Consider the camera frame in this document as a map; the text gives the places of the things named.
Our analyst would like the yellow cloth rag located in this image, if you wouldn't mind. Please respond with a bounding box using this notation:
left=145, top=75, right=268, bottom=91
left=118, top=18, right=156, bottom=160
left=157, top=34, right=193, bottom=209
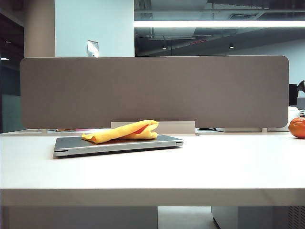
left=81, top=119, right=160, bottom=145

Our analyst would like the silver closed laptop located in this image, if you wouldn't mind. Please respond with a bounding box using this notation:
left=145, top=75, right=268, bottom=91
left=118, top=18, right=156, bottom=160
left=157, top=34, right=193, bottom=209
left=52, top=133, right=184, bottom=158

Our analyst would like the grey fabric desk divider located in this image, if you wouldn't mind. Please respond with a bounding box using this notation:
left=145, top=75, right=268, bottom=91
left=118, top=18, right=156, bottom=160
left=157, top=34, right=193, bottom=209
left=20, top=55, right=290, bottom=129

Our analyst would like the pink flat item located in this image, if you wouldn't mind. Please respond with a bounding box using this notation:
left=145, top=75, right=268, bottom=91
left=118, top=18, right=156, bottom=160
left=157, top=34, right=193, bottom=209
left=55, top=128, right=92, bottom=132

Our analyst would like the white rounded box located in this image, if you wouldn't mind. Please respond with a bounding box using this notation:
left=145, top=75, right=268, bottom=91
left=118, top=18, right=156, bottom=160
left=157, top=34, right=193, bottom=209
left=288, top=106, right=302, bottom=120

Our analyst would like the orange fruit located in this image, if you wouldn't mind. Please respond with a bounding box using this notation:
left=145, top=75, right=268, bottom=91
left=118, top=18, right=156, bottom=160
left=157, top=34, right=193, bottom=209
left=288, top=117, right=305, bottom=138

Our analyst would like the wall poster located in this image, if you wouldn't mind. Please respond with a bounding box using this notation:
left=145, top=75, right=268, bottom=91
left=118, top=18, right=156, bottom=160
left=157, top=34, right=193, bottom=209
left=87, top=39, right=100, bottom=57

